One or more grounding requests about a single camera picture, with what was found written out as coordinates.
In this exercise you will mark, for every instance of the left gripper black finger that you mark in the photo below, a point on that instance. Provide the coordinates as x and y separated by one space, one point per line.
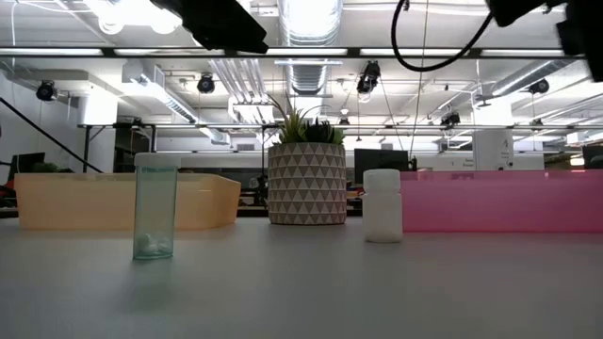
216 23

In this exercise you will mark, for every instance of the green transparent pill bottle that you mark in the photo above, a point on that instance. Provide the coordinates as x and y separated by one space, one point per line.
155 212

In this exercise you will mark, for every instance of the white opaque pill bottle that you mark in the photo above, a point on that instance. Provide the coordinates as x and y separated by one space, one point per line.
381 212

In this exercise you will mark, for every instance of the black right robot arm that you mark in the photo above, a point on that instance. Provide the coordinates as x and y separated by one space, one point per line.
584 37

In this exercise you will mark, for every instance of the translucent orange plastic bin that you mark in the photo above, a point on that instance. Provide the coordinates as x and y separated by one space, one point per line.
94 202

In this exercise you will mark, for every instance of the translucent pink plastic bin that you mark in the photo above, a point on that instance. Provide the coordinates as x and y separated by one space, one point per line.
471 202

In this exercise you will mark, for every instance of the black ceiling spotlight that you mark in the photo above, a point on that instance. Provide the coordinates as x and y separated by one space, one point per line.
206 84
451 118
538 86
369 77
45 90

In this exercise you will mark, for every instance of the green spiky plant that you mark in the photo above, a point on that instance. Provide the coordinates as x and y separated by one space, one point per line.
301 129

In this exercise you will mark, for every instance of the triangle patterned plant pot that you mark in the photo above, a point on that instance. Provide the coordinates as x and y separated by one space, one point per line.
306 183

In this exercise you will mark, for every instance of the long thin black bar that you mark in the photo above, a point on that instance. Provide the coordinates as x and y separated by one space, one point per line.
400 126

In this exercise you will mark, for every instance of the black computer monitor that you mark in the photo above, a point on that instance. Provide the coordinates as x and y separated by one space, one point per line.
591 155
28 162
381 160

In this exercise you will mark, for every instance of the small green background plant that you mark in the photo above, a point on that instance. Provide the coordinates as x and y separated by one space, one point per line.
45 167

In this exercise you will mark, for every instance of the white square pillar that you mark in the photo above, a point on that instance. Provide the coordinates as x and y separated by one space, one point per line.
492 136

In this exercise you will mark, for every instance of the silver ceiling air duct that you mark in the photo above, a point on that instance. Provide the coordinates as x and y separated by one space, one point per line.
308 23

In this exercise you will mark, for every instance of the black ceiling light rail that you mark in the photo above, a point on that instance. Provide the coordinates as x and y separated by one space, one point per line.
353 52

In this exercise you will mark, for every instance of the black metal table frame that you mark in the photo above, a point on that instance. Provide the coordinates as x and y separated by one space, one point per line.
86 150

